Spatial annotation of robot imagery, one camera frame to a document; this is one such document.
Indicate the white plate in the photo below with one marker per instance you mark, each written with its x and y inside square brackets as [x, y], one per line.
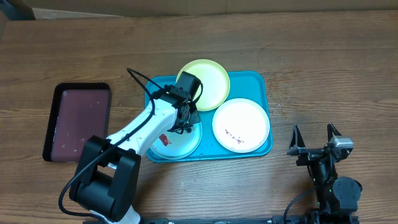
[241, 125]

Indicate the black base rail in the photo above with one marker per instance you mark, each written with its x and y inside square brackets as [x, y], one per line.
[274, 220]

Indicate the green rimmed plate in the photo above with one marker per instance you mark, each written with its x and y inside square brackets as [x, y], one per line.
[215, 80]

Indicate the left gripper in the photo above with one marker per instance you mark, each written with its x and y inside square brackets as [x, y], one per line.
[194, 117]

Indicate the light blue plate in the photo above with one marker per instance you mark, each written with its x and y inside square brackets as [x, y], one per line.
[165, 135]

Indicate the black tray with red liquid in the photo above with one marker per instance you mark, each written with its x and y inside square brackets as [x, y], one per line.
[78, 111]

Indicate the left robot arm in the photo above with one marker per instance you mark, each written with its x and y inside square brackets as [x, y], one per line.
[105, 180]

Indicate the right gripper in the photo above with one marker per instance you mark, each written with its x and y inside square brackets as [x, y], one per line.
[296, 147]

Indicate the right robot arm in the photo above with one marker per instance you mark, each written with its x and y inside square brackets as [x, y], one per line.
[337, 197]

